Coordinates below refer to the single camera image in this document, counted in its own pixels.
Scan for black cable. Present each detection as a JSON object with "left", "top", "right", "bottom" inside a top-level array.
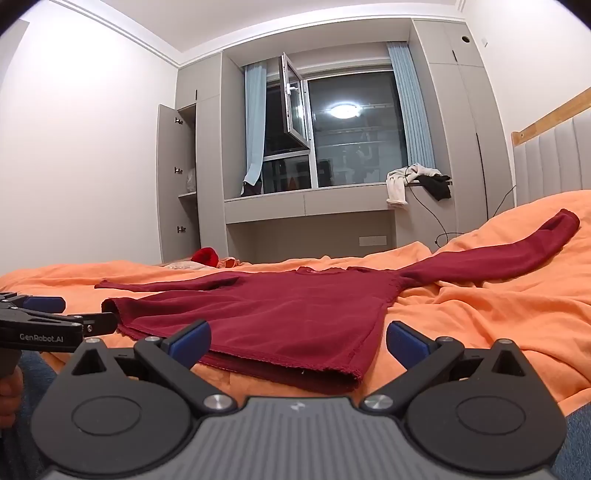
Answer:
[{"left": 404, "top": 167, "right": 518, "bottom": 247}]

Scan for black garment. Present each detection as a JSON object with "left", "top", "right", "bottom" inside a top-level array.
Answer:
[{"left": 416, "top": 174, "right": 453, "bottom": 202}]

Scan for orange blanket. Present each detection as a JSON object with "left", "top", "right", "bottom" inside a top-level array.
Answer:
[{"left": 0, "top": 189, "right": 591, "bottom": 418}]

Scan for grey window bench cabinet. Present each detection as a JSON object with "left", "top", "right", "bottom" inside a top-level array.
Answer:
[{"left": 223, "top": 181, "right": 457, "bottom": 226}]

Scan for grey wardrobe with open door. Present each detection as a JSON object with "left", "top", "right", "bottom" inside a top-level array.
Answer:
[{"left": 156, "top": 51, "right": 228, "bottom": 265}]

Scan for bright red cloth item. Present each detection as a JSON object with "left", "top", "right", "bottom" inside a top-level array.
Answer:
[{"left": 191, "top": 247, "right": 219, "bottom": 268}]

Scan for white garment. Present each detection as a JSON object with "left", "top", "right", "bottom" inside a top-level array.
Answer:
[{"left": 386, "top": 163, "right": 443, "bottom": 209}]

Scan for large glass window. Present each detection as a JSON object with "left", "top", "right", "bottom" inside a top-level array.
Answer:
[{"left": 264, "top": 53, "right": 411, "bottom": 191}]

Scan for short light blue curtain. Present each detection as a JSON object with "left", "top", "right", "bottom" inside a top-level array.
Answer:
[{"left": 243, "top": 62, "right": 269, "bottom": 195}]

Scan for wooden wall rail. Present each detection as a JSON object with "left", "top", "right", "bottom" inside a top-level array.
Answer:
[{"left": 510, "top": 87, "right": 591, "bottom": 145}]

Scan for peach patterned cloth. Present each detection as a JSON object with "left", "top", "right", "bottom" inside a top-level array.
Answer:
[{"left": 161, "top": 257, "right": 252, "bottom": 271}]

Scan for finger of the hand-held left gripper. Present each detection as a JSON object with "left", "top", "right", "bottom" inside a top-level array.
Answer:
[
  {"left": 60, "top": 312, "right": 119, "bottom": 336},
  {"left": 0, "top": 292, "right": 66, "bottom": 315}
]

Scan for person's left hand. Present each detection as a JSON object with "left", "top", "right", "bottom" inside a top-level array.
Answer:
[{"left": 0, "top": 364, "right": 25, "bottom": 431}]

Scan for dark red sweater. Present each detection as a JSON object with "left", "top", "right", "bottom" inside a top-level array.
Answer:
[{"left": 95, "top": 209, "right": 581, "bottom": 396}]

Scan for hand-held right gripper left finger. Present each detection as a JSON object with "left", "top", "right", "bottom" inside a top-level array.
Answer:
[{"left": 69, "top": 319, "right": 238, "bottom": 416}]

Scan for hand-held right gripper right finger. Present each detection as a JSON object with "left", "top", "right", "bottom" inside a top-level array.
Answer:
[{"left": 360, "top": 322, "right": 527, "bottom": 415}]

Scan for long light blue curtain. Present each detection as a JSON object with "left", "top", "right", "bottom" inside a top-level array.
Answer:
[{"left": 386, "top": 41, "right": 437, "bottom": 171}]

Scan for grey padded headboard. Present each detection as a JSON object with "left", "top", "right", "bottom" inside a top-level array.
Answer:
[{"left": 512, "top": 114, "right": 591, "bottom": 207}]

